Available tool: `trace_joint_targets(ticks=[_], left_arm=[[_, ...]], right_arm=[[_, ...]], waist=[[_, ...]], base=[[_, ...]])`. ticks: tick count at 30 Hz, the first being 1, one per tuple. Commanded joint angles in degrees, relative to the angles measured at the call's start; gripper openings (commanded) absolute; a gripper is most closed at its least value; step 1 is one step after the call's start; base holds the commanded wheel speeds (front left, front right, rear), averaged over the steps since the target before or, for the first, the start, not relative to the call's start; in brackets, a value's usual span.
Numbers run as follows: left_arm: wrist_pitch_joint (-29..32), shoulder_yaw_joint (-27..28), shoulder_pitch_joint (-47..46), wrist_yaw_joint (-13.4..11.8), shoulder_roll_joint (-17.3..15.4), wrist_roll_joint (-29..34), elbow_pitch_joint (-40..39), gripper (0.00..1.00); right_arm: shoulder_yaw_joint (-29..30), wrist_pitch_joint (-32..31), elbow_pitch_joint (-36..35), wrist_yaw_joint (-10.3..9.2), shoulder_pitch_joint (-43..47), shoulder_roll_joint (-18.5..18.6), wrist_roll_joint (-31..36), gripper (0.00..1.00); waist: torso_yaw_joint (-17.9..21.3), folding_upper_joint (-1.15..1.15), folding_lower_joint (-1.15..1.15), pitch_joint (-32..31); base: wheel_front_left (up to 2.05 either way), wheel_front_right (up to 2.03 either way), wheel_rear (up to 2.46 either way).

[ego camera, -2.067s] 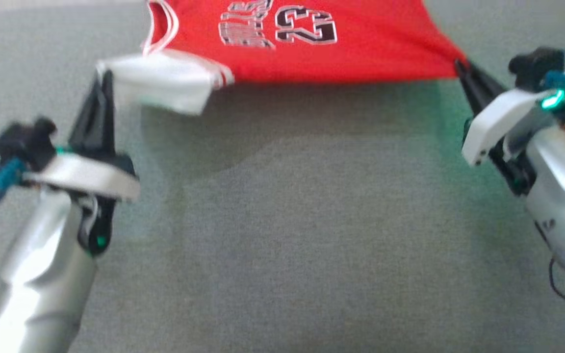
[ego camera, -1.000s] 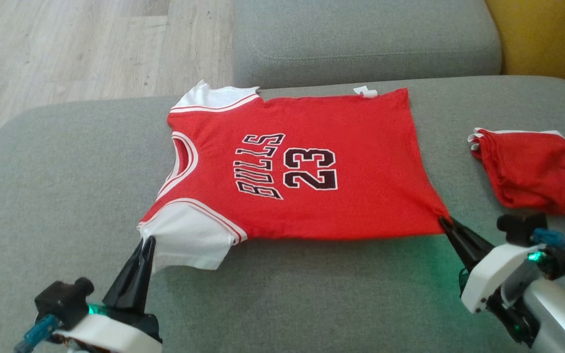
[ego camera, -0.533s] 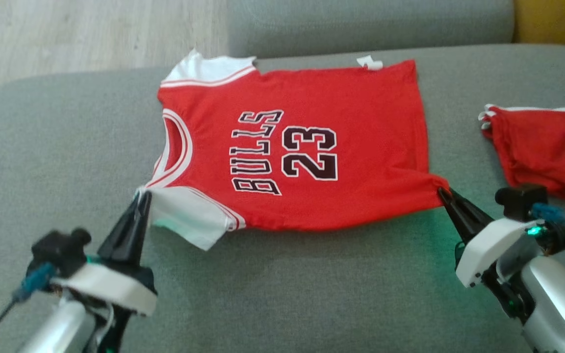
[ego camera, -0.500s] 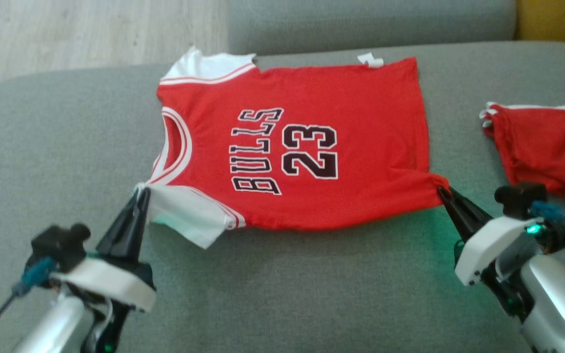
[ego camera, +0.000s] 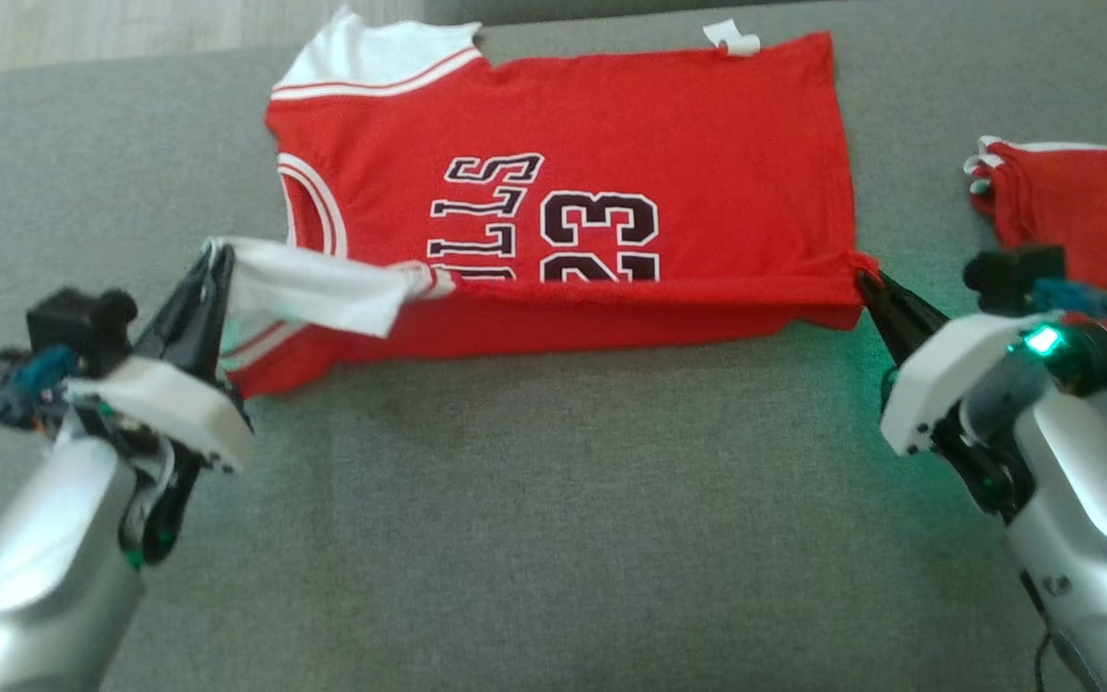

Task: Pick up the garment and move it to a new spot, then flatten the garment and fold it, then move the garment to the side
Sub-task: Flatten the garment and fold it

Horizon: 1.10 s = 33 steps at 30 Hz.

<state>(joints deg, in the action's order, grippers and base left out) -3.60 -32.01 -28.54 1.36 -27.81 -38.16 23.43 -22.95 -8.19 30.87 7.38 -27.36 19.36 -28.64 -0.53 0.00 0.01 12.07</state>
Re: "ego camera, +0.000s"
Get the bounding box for left camera cable blue plug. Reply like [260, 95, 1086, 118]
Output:
[0, 344, 80, 493]

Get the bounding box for red shorts with white trim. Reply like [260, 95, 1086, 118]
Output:
[963, 135, 1107, 349]

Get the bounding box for right camera cable blue plug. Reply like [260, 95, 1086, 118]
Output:
[1034, 278, 1107, 342]

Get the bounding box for camera cable blue plug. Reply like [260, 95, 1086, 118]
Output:
[1034, 278, 1107, 342]
[0, 344, 80, 493]

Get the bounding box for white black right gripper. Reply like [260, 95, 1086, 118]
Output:
[854, 270, 1046, 457]

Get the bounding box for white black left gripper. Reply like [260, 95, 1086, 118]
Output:
[66, 244, 256, 474]

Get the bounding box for red jersey with white sleeves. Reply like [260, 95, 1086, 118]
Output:
[215, 5, 883, 401]

